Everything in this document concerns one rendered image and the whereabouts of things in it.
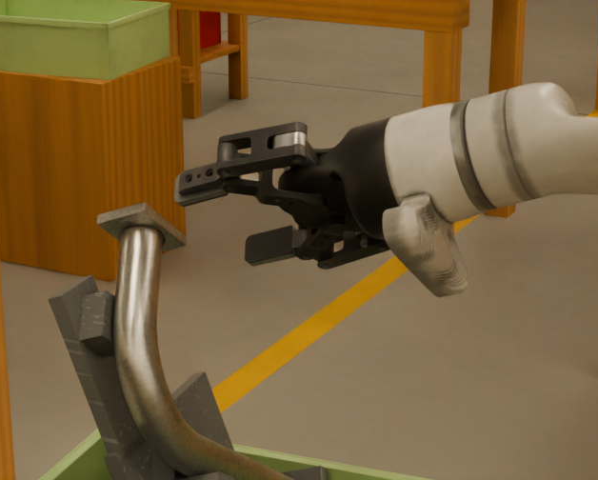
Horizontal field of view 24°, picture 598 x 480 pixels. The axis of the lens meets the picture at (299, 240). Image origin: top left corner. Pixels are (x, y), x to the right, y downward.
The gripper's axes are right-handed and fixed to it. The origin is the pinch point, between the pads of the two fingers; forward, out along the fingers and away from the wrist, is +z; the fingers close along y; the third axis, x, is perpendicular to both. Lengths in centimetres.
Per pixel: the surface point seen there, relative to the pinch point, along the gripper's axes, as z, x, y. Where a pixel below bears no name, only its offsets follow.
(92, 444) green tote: 22.6, 6.4, -17.7
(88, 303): 9.8, 4.7, 1.1
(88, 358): 10.2, 8.2, -0.2
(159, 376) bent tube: 5.2, 9.9, -1.7
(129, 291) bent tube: 6.3, 4.5, 1.0
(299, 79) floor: 236, -369, -433
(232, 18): 236, -361, -367
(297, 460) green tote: 6.7, 8.1, -24.0
